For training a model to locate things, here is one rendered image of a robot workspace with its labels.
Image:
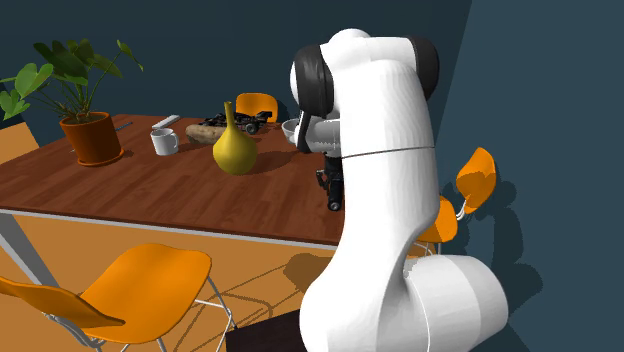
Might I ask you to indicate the yellow gourd-shaped vase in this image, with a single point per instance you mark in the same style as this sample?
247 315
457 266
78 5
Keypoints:
234 148

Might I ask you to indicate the black toy race car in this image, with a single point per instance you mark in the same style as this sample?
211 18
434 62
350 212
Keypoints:
244 121

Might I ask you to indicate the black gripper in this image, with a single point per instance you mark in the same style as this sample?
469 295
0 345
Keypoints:
333 178

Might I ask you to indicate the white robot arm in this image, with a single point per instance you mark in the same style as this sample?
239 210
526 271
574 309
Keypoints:
385 195

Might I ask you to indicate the dark pen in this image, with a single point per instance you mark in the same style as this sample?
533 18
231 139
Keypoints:
124 126

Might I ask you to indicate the wooden table with metal legs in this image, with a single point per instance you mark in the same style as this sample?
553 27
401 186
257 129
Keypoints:
161 190

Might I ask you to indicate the potted green plant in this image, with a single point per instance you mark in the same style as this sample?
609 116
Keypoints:
78 105

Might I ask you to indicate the white remote control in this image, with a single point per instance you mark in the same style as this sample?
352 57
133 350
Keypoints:
166 121

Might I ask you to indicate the dark robot stand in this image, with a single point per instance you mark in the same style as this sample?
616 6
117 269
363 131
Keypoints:
265 336

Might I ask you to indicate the white mug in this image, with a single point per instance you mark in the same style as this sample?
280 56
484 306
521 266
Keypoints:
164 142

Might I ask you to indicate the brown potato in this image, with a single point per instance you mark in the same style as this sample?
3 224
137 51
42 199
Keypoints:
204 133

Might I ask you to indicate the orange chair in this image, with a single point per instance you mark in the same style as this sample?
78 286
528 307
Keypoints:
470 187
141 292
257 105

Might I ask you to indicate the white bowl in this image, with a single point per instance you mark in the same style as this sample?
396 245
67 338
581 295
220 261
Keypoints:
290 129

